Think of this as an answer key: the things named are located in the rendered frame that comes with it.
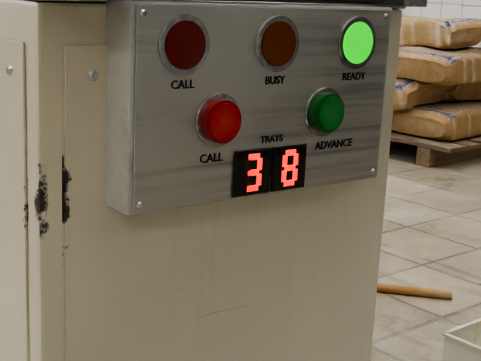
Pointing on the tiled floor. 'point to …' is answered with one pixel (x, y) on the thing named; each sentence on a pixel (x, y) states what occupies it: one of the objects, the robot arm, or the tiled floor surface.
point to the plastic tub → (463, 342)
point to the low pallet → (439, 149)
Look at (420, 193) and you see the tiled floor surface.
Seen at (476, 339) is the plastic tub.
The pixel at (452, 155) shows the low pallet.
